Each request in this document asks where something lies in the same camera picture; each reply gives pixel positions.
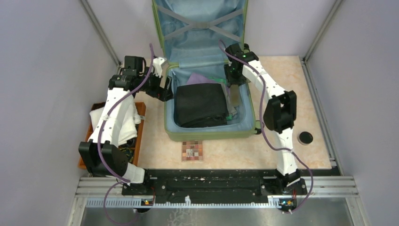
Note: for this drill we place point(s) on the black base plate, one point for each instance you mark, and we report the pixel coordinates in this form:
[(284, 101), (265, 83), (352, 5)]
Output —
[(211, 186)]

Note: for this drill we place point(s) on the purple t-shirt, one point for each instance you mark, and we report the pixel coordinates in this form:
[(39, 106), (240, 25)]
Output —
[(196, 78)]

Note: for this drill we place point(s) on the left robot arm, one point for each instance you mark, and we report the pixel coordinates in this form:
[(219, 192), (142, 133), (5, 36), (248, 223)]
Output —
[(100, 153)]

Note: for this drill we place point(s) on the black round jar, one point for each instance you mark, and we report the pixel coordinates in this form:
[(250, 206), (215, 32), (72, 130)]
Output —
[(305, 138)]

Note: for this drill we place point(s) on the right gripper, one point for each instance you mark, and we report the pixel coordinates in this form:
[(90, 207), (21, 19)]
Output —
[(230, 81)]

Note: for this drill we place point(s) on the gold cap bottle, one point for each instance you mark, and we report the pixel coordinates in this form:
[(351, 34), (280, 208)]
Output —
[(235, 95)]

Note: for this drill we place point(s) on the patterned item in tray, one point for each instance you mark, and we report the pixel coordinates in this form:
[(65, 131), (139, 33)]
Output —
[(128, 151)]

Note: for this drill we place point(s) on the black garment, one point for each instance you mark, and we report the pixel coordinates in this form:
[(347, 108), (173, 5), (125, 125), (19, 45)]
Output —
[(200, 105)]

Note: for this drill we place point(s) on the grey garment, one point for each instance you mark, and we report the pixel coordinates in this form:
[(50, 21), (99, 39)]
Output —
[(231, 108)]

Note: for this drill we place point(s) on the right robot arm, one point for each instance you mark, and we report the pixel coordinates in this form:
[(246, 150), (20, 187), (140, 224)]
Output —
[(277, 109)]

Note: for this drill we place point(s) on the green white tie-dye garment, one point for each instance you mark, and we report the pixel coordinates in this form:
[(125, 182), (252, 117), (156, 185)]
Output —
[(229, 117)]

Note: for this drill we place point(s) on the green suitcase blue lining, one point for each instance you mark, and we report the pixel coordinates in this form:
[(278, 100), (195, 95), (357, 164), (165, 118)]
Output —
[(189, 32)]

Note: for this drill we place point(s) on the eyeshadow palette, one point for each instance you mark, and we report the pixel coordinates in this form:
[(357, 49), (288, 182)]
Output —
[(192, 151)]

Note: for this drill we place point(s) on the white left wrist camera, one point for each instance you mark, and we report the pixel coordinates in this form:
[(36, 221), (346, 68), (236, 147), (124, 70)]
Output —
[(158, 63)]

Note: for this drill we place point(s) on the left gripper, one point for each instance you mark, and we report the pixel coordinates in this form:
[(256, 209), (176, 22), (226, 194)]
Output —
[(162, 93)]

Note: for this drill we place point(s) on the white fluffy towel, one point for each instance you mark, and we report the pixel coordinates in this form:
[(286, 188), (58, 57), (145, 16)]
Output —
[(128, 130)]

